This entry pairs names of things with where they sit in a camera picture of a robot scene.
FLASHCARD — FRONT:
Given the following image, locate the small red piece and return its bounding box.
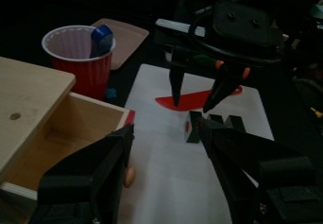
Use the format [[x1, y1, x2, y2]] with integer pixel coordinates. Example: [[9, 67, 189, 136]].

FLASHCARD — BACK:
[[124, 109, 137, 128]]

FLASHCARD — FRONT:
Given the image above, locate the pink plastic plate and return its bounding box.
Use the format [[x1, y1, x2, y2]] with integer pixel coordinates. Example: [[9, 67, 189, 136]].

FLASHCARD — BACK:
[[91, 17, 149, 71]]

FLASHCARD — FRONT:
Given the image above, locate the grey metal bar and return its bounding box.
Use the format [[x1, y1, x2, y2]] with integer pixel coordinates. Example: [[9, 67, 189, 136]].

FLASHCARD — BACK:
[[153, 18, 207, 38]]

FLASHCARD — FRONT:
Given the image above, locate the finger of the black orange-tabbed right gripper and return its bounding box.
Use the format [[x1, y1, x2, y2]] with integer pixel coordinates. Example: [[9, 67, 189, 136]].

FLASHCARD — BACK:
[[201, 60, 252, 114]]

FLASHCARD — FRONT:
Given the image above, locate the small green toy piece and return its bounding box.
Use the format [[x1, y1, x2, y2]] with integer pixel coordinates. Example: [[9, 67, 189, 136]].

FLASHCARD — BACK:
[[192, 54, 217, 67]]

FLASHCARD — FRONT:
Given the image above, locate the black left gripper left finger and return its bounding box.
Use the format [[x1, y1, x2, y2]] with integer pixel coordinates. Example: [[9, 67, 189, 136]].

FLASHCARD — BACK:
[[28, 123, 136, 224]]

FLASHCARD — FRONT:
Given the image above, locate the small blue toy piece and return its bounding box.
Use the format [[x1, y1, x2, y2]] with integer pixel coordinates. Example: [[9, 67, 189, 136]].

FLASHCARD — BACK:
[[104, 87, 119, 100]]

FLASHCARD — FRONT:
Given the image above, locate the white cutting board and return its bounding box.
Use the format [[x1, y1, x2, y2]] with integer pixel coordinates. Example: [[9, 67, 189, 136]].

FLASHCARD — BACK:
[[117, 62, 275, 224]]

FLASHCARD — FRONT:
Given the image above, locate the light wooden box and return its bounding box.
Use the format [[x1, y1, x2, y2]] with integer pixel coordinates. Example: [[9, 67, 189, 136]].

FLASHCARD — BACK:
[[0, 56, 136, 224]]

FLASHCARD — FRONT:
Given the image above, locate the small yellow object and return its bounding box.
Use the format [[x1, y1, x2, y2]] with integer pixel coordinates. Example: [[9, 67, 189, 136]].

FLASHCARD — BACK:
[[309, 106, 323, 119]]

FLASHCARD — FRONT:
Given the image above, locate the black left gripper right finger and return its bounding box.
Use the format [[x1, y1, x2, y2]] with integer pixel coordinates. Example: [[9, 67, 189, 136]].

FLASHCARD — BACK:
[[196, 117, 323, 224]]

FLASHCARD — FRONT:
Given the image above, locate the blue utensil in cup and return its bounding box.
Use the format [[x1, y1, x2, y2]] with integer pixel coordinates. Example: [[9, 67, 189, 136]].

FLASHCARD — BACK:
[[88, 24, 116, 60]]

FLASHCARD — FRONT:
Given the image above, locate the red plastic cup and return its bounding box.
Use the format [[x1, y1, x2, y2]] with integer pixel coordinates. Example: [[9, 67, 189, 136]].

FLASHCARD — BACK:
[[40, 25, 117, 102]]

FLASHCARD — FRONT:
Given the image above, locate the finger of the black slim right gripper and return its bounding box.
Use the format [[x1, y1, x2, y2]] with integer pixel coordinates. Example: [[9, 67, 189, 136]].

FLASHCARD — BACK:
[[168, 44, 189, 108]]

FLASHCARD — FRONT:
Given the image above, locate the peach round knob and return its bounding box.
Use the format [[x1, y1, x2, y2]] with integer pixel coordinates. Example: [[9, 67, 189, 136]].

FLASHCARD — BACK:
[[123, 164, 137, 189]]

